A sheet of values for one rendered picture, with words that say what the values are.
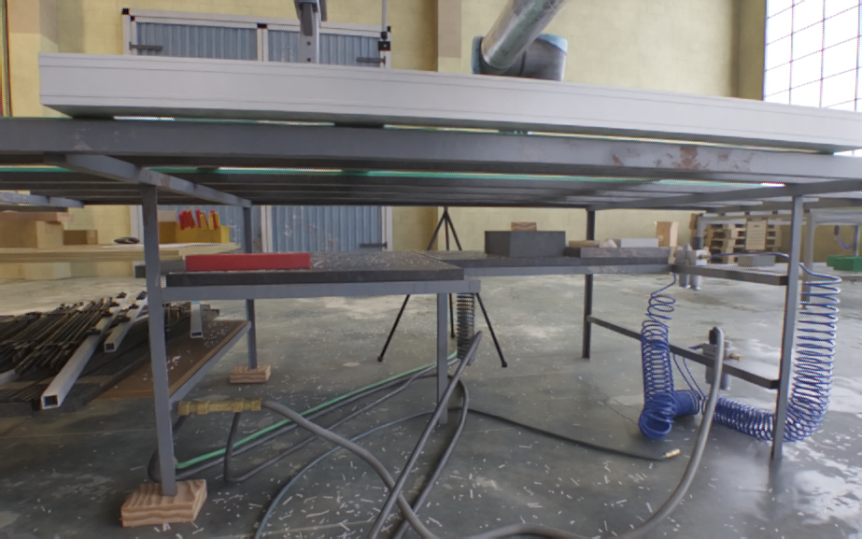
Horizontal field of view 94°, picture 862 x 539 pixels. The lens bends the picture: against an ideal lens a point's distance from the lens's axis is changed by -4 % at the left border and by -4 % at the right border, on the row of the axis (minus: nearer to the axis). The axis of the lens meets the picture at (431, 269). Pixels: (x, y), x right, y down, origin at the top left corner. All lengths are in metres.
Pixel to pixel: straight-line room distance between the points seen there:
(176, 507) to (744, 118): 1.47
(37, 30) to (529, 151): 8.11
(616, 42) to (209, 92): 8.97
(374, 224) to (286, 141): 6.50
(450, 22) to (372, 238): 3.69
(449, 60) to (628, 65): 3.60
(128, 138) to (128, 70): 0.10
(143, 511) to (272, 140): 0.93
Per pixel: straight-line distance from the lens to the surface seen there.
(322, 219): 7.19
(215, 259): 1.18
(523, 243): 1.64
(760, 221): 5.25
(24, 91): 8.40
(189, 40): 8.08
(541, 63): 1.15
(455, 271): 1.11
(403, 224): 7.31
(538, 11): 0.82
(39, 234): 1.92
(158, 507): 1.29
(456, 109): 0.71
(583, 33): 9.13
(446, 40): 7.66
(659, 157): 0.92
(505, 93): 0.75
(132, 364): 1.44
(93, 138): 0.81
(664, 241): 8.18
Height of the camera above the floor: 0.69
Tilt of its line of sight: 5 degrees down
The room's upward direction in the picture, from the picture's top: straight up
